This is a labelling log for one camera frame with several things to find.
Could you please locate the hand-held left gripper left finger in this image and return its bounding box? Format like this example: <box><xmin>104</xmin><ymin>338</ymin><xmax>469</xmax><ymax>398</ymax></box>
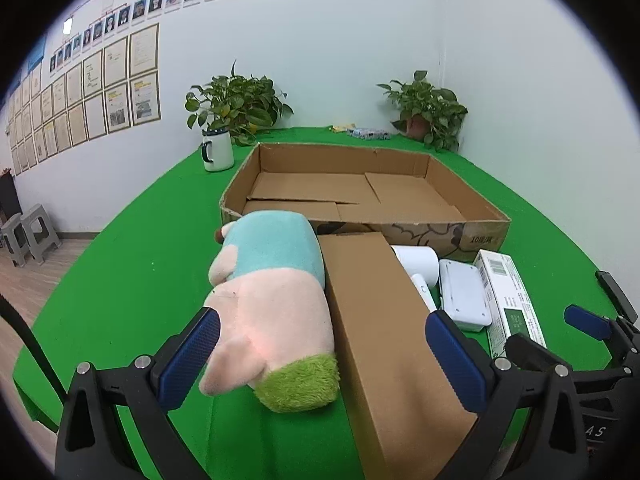
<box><xmin>55</xmin><ymin>306</ymin><xmax>223</xmax><ymax>480</ymax></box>

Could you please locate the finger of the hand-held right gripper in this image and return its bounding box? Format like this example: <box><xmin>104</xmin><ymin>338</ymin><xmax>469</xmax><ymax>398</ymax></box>
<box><xmin>505</xmin><ymin>334</ymin><xmax>628</xmax><ymax>377</ymax></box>
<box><xmin>563</xmin><ymin>304</ymin><xmax>640</xmax><ymax>357</ymax></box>

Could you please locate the flat white plastic case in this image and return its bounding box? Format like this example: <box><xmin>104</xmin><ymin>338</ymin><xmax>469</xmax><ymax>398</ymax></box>
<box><xmin>438</xmin><ymin>259</ymin><xmax>493</xmax><ymax>332</ymax></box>

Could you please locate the leafy plant in brown pot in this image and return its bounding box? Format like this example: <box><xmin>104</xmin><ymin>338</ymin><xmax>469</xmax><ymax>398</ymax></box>
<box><xmin>377</xmin><ymin>70</ymin><xmax>468</xmax><ymax>153</ymax></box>

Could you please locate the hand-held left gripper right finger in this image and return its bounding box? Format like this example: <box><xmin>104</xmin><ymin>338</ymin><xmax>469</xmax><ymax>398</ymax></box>
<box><xmin>425</xmin><ymin>309</ymin><xmax>591</xmax><ymax>480</ymax></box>

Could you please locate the dark cabinet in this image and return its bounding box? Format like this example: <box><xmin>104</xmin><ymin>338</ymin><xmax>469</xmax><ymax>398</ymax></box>
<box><xmin>0</xmin><ymin>167</ymin><xmax>24</xmax><ymax>222</ymax></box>

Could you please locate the long brown cardboard box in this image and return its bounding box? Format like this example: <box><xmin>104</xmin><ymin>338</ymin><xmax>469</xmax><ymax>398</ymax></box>
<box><xmin>317</xmin><ymin>232</ymin><xmax>481</xmax><ymax>480</ymax></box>

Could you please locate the leafy plant in white mug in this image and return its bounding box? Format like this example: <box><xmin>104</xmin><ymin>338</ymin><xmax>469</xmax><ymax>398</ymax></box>
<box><xmin>185</xmin><ymin>60</ymin><xmax>294</xmax><ymax>173</ymax></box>

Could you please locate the green table cloth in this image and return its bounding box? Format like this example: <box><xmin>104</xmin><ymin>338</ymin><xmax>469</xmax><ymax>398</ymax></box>
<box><xmin>12</xmin><ymin>126</ymin><xmax>626</xmax><ymax>480</ymax></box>

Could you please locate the black cable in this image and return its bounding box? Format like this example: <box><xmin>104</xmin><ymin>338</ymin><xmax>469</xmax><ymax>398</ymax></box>
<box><xmin>0</xmin><ymin>294</ymin><xmax>69</xmax><ymax>406</ymax></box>

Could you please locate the large cardboard box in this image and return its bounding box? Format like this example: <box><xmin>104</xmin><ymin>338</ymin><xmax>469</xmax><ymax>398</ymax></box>
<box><xmin>220</xmin><ymin>142</ymin><xmax>512</xmax><ymax>265</ymax></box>

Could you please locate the pink and teal plush toy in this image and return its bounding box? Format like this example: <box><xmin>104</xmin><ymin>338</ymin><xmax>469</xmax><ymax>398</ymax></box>
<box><xmin>199</xmin><ymin>210</ymin><xmax>341</xmax><ymax>413</ymax></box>

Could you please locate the blue patterned packet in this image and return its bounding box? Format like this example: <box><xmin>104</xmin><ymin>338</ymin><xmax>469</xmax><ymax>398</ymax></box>
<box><xmin>347</xmin><ymin>127</ymin><xmax>392</xmax><ymax>141</ymax></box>

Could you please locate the white hair dryer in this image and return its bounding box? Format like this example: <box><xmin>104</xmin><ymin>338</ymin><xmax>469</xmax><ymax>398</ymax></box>
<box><xmin>390</xmin><ymin>244</ymin><xmax>442</xmax><ymax>313</ymax></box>

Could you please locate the blue wall sign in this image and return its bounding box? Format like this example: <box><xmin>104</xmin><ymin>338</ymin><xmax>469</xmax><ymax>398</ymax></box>
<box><xmin>27</xmin><ymin>35</ymin><xmax>48</xmax><ymax>74</ymax></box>

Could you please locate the grey plastic stool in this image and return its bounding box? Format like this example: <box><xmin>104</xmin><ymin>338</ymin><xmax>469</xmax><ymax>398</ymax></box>
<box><xmin>0</xmin><ymin>212</ymin><xmax>32</xmax><ymax>267</ymax></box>
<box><xmin>22</xmin><ymin>203</ymin><xmax>63</xmax><ymax>265</ymax></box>

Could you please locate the wall of framed certificates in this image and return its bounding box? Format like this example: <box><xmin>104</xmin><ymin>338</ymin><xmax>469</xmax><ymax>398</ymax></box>
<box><xmin>7</xmin><ymin>22</ymin><xmax>162</xmax><ymax>176</ymax></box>

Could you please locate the white and green carton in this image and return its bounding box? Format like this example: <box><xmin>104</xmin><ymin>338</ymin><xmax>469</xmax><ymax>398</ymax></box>
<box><xmin>472</xmin><ymin>250</ymin><xmax>547</xmax><ymax>361</ymax></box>

